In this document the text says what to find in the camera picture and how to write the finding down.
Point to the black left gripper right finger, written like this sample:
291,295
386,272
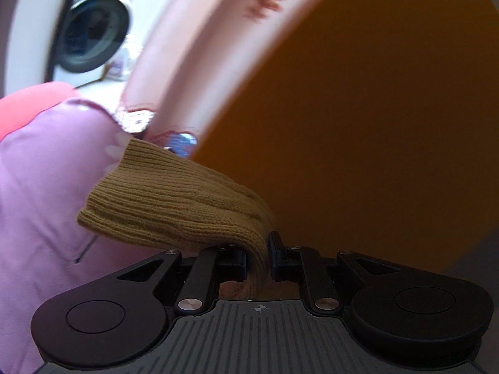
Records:
315,275

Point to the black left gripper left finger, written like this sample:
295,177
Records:
212,267

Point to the beige cable-knit sweater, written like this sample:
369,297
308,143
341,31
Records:
156,199

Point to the orange headboard panel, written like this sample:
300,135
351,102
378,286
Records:
373,128

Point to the pink printed bed sheet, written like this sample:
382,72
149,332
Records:
55,146

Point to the pink floral pillow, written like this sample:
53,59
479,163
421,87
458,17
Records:
198,55

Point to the white washing machine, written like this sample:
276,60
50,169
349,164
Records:
90,32

